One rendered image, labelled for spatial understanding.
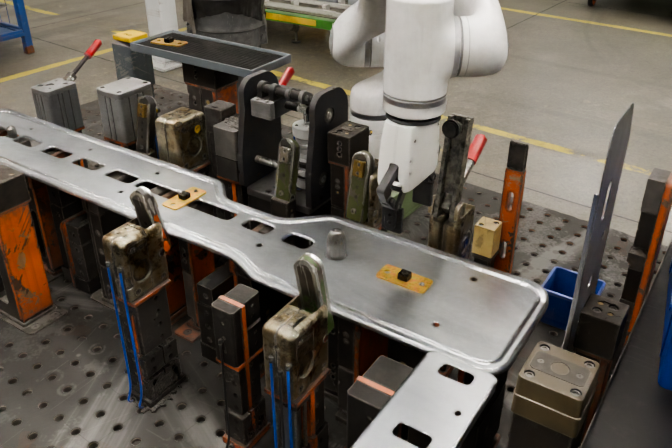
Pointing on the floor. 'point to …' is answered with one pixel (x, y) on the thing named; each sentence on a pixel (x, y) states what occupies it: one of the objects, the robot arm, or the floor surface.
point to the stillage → (15, 3)
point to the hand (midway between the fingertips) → (407, 211)
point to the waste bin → (226, 13)
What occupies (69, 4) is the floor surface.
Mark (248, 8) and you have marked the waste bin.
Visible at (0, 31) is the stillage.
